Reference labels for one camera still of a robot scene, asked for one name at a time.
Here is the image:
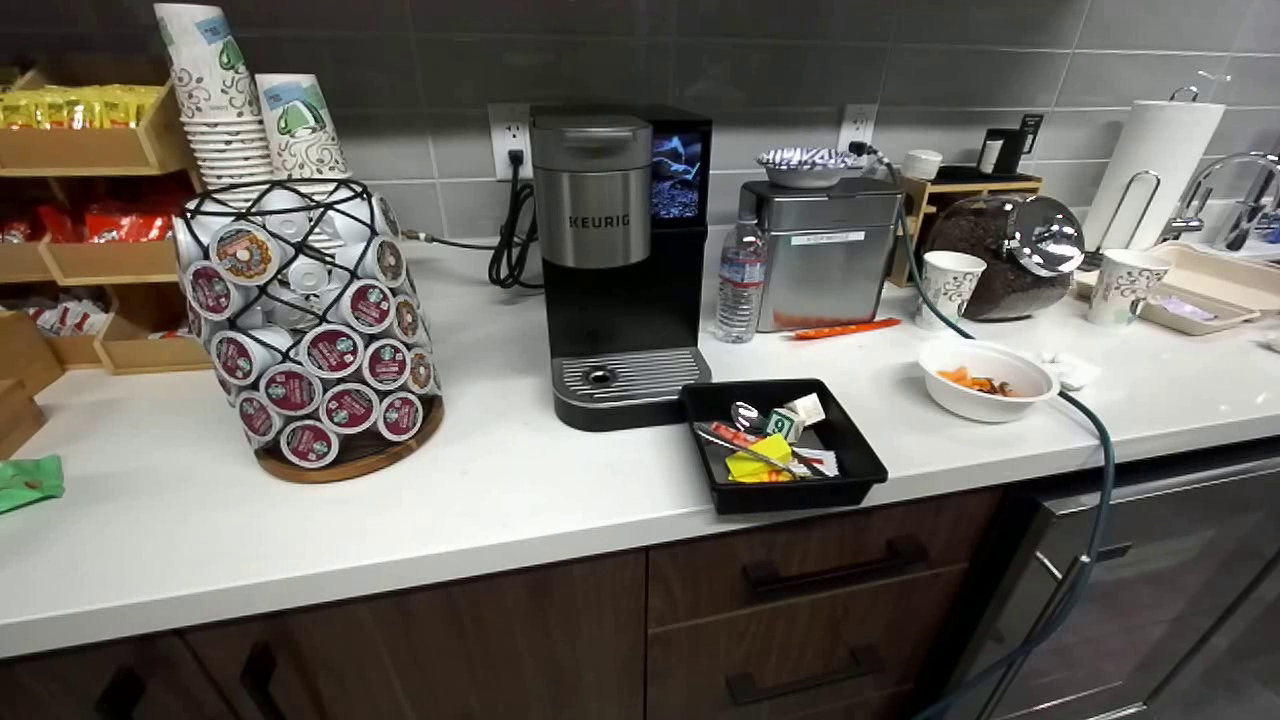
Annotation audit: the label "black plastic box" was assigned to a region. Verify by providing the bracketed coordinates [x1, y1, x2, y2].
[677, 377, 892, 515]

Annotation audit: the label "white bowl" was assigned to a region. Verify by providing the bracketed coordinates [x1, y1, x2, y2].
[913, 337, 1058, 428]

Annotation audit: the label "black silver coffee maker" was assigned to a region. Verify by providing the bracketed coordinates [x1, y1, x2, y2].
[528, 103, 717, 433]

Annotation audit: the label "clear water bottle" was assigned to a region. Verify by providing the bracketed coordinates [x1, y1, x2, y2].
[712, 215, 770, 348]

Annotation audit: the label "yellow packet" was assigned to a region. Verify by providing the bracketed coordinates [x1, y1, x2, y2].
[718, 444, 798, 487]

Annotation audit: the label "orange pen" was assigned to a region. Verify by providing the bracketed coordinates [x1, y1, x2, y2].
[777, 317, 904, 343]

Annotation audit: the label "shallow wooden drawer front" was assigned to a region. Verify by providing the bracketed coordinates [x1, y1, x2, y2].
[649, 490, 1002, 632]

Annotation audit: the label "silver countertop appliance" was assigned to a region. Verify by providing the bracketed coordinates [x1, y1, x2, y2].
[735, 177, 913, 337]

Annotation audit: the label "patterned paper plate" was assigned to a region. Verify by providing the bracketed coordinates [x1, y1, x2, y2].
[754, 141, 874, 191]

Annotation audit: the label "deep wooden drawer front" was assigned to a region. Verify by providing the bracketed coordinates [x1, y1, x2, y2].
[649, 565, 970, 720]

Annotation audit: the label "carrots and mushrooms food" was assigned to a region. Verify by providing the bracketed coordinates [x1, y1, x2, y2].
[935, 362, 1014, 399]

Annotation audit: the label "wide wooden cabinet door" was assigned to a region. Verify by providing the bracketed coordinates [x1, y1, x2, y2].
[185, 552, 652, 720]

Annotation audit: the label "small white cup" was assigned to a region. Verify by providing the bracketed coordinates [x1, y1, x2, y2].
[898, 142, 943, 186]

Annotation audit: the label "wooden countertop organizer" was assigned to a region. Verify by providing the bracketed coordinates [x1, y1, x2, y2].
[886, 166, 1049, 291]

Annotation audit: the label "tan lid coffee pod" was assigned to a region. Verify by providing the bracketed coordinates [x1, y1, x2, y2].
[212, 218, 279, 287]

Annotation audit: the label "short paper cup stack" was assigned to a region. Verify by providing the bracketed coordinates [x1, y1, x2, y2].
[253, 67, 351, 182]

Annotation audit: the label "black sign stand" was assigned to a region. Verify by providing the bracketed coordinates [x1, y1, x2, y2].
[975, 110, 1049, 179]

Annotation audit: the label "crumpled white wrapper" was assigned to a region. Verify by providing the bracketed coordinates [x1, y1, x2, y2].
[1035, 348, 1105, 397]

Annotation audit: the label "tall paper cup stack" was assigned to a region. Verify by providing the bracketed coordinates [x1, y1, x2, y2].
[152, 0, 276, 191]

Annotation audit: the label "red snack packets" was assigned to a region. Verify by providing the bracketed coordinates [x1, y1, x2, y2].
[0, 194, 185, 246]

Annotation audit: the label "white paper towel roll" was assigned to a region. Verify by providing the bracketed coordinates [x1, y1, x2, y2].
[1081, 95, 1227, 257]

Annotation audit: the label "beige clamshell takeout container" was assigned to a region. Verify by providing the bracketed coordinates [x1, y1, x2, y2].
[1135, 234, 1280, 339]

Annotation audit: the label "white snack packets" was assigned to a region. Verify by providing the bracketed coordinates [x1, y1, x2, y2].
[24, 291, 114, 337]

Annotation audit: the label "stainless dishwasher front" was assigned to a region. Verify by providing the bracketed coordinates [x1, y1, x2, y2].
[957, 444, 1280, 720]

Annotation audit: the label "wooden snack shelf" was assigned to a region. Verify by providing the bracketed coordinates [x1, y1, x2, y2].
[0, 64, 214, 454]

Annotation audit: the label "yellow snack packets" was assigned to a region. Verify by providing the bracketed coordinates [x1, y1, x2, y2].
[0, 78, 170, 134]

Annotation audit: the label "green packet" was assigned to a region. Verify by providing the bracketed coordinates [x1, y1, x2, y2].
[0, 450, 69, 521]

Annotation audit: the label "narrow wooden cabinet door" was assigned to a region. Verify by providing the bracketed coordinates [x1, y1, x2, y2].
[0, 634, 236, 720]

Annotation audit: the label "black power cord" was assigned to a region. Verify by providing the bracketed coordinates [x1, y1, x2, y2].
[484, 153, 542, 291]

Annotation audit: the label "thin grey cord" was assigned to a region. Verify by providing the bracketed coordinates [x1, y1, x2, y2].
[396, 229, 504, 257]

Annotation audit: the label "white wall outlet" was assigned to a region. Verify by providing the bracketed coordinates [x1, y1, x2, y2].
[835, 99, 882, 154]
[484, 99, 534, 182]

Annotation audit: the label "black drawer handle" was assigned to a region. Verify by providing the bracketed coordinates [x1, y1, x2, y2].
[735, 534, 931, 598]

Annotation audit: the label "black wire pod rack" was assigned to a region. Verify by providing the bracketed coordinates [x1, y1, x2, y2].
[170, 177, 453, 487]

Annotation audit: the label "blue grey cable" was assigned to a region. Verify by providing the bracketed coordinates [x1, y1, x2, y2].
[842, 132, 1118, 720]

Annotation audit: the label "black cabinet door handle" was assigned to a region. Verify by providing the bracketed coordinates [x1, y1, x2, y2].
[93, 659, 152, 720]
[236, 638, 292, 720]

